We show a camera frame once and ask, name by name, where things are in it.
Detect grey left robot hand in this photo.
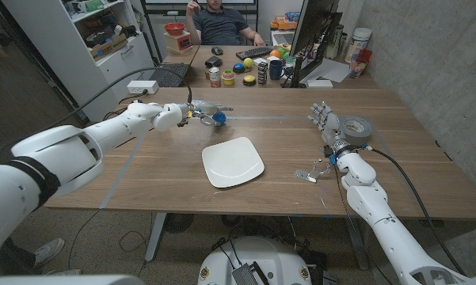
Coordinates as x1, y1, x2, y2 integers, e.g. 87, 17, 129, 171
188, 98, 234, 127

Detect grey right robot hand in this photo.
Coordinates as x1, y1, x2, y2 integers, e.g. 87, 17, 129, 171
307, 101, 352, 156

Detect white square paper plate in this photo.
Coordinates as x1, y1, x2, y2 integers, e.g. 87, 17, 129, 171
200, 136, 265, 189

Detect red and white can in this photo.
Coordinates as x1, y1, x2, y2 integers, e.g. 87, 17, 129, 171
208, 66, 223, 89

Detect flat white box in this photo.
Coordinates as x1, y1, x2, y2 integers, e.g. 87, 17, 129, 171
306, 78, 334, 89

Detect black pouch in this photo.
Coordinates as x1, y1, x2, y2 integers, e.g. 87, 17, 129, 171
204, 55, 224, 69

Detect black laptop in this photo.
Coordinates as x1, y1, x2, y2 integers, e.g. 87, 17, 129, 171
149, 62, 191, 88

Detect white paper sheets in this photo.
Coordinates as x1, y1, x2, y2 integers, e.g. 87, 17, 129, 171
300, 58, 352, 84

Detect patterned drinking glass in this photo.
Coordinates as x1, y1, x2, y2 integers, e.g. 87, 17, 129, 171
348, 58, 366, 79

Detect white power strip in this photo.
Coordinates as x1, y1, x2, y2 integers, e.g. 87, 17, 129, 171
127, 80, 160, 95

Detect black block stack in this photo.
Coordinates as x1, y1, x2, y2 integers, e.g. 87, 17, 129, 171
257, 61, 268, 86

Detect white and red box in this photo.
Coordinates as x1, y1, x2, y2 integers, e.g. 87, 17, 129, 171
164, 31, 194, 55

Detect black keyboard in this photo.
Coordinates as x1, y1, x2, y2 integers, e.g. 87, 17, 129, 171
235, 45, 276, 61

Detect dark blue mug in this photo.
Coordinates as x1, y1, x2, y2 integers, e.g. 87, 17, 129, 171
268, 59, 286, 82

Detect person in dark shirt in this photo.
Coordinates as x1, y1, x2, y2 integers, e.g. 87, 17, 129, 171
185, 0, 266, 48

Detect dark thermos bottle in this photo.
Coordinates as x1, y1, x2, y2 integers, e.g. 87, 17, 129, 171
325, 24, 345, 60

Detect red bowl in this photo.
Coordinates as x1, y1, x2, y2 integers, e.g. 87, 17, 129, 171
163, 22, 186, 36

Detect white wipes canister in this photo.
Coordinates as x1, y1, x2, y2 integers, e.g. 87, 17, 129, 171
344, 27, 373, 64

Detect black computer monitor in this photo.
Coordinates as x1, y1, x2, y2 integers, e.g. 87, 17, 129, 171
280, 0, 344, 89

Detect orange toy box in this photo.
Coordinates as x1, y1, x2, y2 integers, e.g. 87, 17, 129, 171
269, 14, 300, 32

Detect cardboard box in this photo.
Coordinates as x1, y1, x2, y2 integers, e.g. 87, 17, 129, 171
89, 33, 130, 61

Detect grey table leg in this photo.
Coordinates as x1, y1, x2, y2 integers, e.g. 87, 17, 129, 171
344, 217, 371, 272

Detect white table leg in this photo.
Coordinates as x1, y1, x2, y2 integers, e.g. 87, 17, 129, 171
144, 212, 168, 262

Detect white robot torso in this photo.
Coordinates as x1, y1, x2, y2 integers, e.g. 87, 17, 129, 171
197, 236, 313, 285

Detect white shelf cabinet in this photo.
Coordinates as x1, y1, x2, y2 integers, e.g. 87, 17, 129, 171
2, 0, 158, 123

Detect white sneaker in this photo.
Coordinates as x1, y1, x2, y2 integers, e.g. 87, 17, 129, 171
33, 237, 67, 268

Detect grey duct tape roll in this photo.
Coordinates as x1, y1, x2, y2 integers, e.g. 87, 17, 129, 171
338, 115, 375, 146

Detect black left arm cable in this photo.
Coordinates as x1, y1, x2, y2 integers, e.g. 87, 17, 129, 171
0, 66, 194, 163

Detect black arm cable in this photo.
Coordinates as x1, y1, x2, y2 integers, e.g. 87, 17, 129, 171
360, 144, 466, 276
0, 66, 194, 163

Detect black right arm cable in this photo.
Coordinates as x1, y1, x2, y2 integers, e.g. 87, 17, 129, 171
360, 144, 466, 276

